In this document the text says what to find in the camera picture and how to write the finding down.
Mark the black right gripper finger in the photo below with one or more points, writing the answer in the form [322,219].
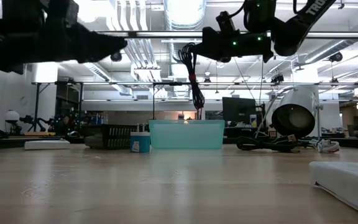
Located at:
[208,50]
[208,37]

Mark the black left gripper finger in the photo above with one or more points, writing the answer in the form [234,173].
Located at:
[101,57]
[101,40]

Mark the black mesh basket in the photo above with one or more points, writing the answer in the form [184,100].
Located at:
[117,137]

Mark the small blue white charger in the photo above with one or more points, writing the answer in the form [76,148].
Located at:
[140,143]

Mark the white printed box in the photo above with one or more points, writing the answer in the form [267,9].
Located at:
[47,145]

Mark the black background robot arm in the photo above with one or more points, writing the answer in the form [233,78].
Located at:
[31,119]

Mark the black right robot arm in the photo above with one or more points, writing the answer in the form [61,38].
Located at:
[291,34]

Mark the teal translucent plastic bin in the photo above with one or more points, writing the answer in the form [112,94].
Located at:
[186,135]

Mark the dark shelf cabinet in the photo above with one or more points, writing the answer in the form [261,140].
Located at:
[68,102]

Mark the blue storage box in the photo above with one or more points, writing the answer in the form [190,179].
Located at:
[98,119]

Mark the black computer monitor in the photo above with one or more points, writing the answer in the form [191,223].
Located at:
[238,109]

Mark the white globe lamp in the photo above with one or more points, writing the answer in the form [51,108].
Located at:
[12,116]

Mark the white cylindrical lamp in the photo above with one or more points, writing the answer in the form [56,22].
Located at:
[294,119]

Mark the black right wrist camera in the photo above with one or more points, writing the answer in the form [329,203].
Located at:
[227,21]

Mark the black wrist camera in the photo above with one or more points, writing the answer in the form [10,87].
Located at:
[62,12]
[227,21]

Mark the black background metal frame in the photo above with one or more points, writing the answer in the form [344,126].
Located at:
[98,83]

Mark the silver ventilation duct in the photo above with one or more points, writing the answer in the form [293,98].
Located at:
[185,15]

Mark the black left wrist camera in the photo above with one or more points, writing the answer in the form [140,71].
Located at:
[62,12]

